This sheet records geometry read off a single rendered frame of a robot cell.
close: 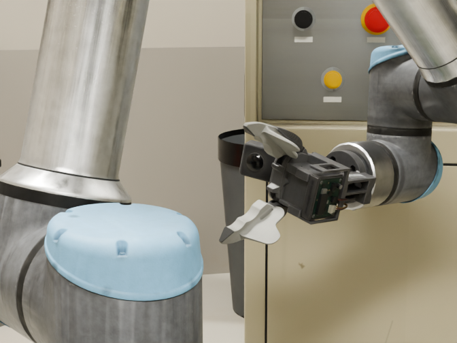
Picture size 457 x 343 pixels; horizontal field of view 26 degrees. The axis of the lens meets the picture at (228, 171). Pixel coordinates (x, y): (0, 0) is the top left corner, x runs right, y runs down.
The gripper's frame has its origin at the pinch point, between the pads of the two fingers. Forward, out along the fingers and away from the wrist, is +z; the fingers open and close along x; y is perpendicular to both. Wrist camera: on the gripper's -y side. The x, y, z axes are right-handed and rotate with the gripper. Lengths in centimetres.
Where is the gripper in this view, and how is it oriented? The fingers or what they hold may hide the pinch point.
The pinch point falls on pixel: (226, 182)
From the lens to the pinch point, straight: 119.1
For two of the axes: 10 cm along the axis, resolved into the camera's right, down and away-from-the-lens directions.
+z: -7.2, 0.7, -6.9
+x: -2.0, 9.4, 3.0
